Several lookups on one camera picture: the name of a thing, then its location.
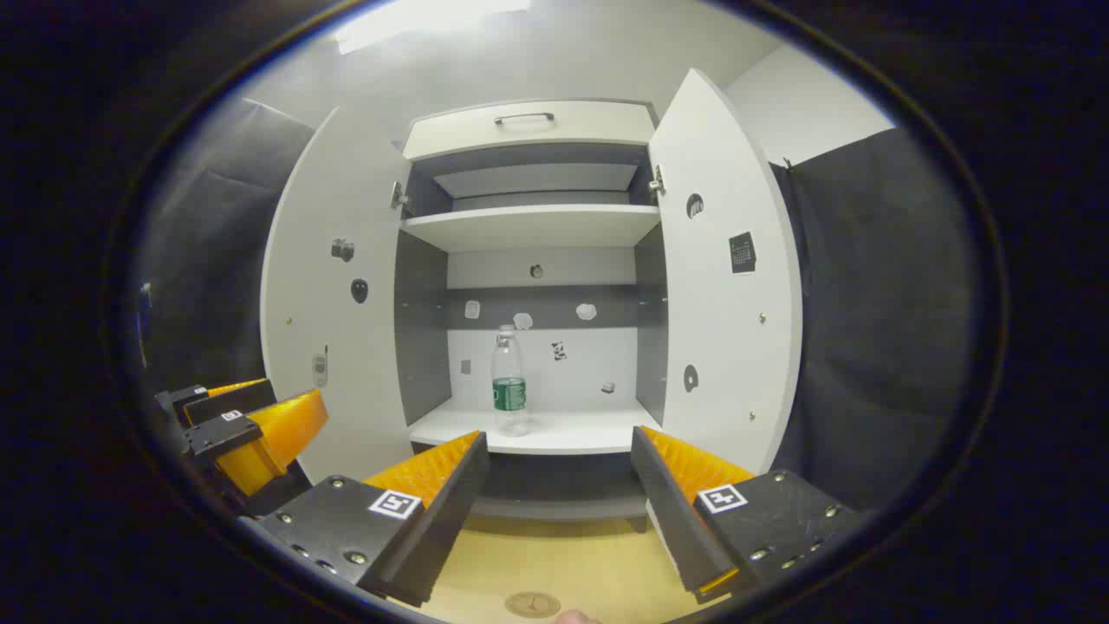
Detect clear plastic bottle green label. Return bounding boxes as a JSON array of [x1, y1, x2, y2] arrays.
[[490, 324, 529, 437]]

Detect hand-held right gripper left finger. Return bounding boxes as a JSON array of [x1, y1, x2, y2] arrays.
[[238, 431, 490, 608]]

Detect round wooden coaster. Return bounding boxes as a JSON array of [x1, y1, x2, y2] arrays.
[[505, 591, 562, 619]]

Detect white cabinet shelf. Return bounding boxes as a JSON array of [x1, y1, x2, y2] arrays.
[[407, 397, 664, 456], [400, 204, 662, 254]]

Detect white cabinet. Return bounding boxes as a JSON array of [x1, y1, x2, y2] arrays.
[[394, 98, 668, 521]]

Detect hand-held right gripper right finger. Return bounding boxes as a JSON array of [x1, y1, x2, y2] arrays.
[[630, 425, 867, 605]]

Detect white door with camera sticker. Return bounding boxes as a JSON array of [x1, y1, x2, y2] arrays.
[[260, 106, 417, 484]]

